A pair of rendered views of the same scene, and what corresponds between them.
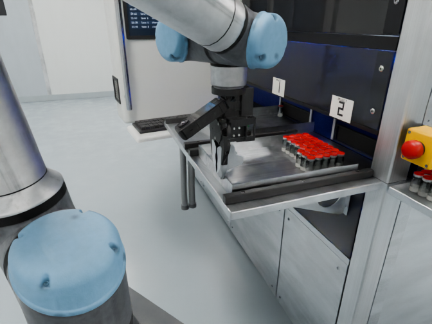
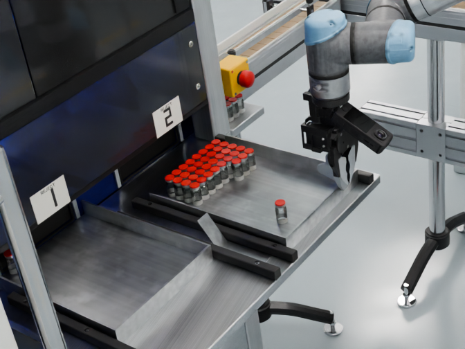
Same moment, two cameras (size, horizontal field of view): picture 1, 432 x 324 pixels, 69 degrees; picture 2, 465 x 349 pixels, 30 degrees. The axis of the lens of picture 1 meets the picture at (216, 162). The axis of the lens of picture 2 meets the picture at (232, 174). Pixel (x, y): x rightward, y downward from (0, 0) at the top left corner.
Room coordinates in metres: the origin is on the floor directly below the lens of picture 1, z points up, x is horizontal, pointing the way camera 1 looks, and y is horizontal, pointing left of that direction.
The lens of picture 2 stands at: (1.54, 1.14, 1.86)
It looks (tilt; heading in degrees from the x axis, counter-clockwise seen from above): 32 degrees down; 241
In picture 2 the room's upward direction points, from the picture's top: 9 degrees counter-clockwise
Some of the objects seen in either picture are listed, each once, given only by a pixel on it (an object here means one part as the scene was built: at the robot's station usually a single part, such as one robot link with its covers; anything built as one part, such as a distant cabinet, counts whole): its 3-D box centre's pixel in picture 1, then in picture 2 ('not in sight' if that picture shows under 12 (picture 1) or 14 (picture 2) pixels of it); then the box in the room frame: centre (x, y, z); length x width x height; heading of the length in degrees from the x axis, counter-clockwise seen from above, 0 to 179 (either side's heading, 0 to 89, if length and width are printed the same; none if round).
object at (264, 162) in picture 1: (272, 159); (253, 188); (0.78, -0.15, 0.90); 0.34 x 0.26 x 0.04; 109
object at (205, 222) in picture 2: not in sight; (233, 238); (0.92, -0.02, 0.91); 0.14 x 0.03 x 0.06; 110
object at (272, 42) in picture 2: not in sight; (254, 46); (0.41, -0.69, 0.92); 0.69 x 0.16 x 0.16; 20
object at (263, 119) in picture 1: (254, 121); (98, 265); (1.14, -0.15, 0.90); 0.34 x 0.26 x 0.04; 110
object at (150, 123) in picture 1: (178, 121); not in sight; (1.42, 0.18, 0.82); 0.40 x 0.14 x 0.02; 117
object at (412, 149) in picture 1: (413, 149); (245, 78); (0.61, -0.41, 0.99); 0.04 x 0.04 x 0.04; 20
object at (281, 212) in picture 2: not in sight; (281, 212); (0.80, -0.04, 0.90); 0.02 x 0.02 x 0.04
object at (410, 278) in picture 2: not in sight; (437, 247); (-0.10, -0.53, 0.07); 0.50 x 0.08 x 0.14; 20
